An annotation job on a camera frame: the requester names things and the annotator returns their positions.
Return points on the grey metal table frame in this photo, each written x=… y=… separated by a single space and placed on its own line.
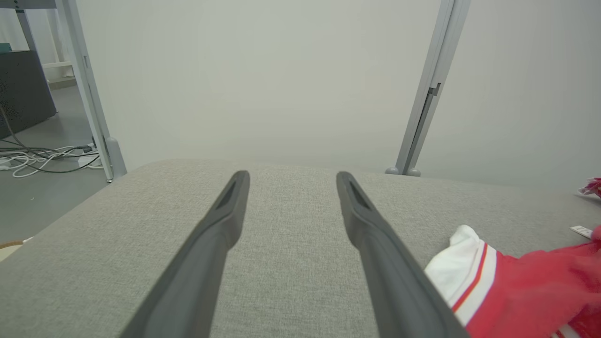
x=26 y=23

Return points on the white shelf rack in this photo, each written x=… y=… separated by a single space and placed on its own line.
x=58 y=65

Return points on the red white basketball jersey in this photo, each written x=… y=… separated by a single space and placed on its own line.
x=530 y=291

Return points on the grey metal partition post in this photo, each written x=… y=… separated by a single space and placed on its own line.
x=89 y=94
x=432 y=84

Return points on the white power strip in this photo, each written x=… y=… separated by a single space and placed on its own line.
x=89 y=160

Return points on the dark grey cabinet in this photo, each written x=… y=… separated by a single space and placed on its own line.
x=23 y=89

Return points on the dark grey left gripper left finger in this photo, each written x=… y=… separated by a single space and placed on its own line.
x=202 y=263

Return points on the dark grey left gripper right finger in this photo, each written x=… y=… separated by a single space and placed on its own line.
x=389 y=272

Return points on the beige curved board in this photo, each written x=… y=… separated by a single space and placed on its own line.
x=11 y=248

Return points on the red shorts with white stripe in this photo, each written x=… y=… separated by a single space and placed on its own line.
x=594 y=187

